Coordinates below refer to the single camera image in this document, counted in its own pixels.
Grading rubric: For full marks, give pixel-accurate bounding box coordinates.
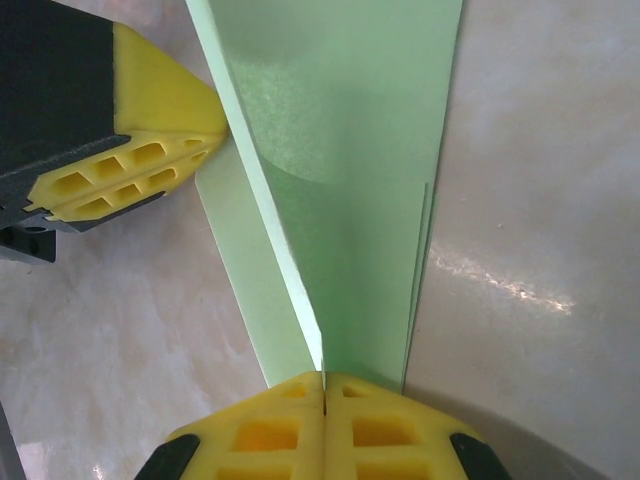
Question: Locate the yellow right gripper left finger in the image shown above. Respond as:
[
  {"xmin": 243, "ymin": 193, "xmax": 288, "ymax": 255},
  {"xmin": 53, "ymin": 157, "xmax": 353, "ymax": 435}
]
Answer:
[{"xmin": 141, "ymin": 370, "xmax": 326, "ymax": 480}]

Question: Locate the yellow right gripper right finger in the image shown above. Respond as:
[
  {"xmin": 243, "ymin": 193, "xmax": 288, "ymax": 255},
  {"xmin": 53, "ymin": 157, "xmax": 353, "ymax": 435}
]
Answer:
[{"xmin": 324, "ymin": 372, "xmax": 512, "ymax": 480}]

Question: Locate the light green paper sheet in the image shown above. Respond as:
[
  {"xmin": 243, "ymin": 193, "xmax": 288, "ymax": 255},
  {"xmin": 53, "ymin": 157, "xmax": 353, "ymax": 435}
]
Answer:
[{"xmin": 183, "ymin": 0, "xmax": 467, "ymax": 395}]

